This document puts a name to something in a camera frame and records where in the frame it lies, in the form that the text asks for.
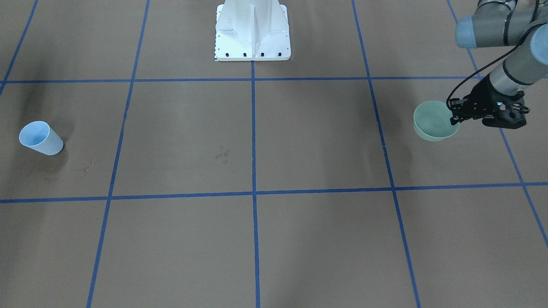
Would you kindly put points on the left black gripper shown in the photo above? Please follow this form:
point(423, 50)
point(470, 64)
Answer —
point(483, 95)

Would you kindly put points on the white camera pole base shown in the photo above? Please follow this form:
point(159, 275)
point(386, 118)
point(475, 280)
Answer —
point(252, 30)

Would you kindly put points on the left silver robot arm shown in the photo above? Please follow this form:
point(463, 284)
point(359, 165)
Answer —
point(499, 23)

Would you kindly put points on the light green ceramic bowl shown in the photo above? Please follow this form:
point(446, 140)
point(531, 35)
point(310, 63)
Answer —
point(432, 121)

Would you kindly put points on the light blue paper cup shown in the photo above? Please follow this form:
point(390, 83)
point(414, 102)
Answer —
point(39, 136)

